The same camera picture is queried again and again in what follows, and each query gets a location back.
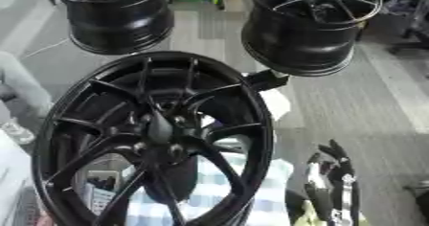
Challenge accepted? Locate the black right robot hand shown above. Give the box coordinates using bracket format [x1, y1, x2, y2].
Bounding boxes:
[303, 139, 361, 188]

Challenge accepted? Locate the black wheel rim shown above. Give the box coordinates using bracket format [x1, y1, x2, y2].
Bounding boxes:
[43, 0, 176, 57]
[239, 0, 386, 78]

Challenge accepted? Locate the black spoked wheel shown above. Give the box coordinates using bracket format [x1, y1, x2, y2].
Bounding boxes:
[30, 50, 277, 226]

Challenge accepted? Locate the black office chair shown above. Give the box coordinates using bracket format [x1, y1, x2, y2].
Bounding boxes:
[389, 0, 429, 55]

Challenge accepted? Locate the person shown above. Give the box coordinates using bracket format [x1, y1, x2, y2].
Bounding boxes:
[0, 50, 56, 146]

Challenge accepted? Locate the black wheel stand bracket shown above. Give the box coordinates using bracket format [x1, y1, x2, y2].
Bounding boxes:
[242, 69, 292, 91]

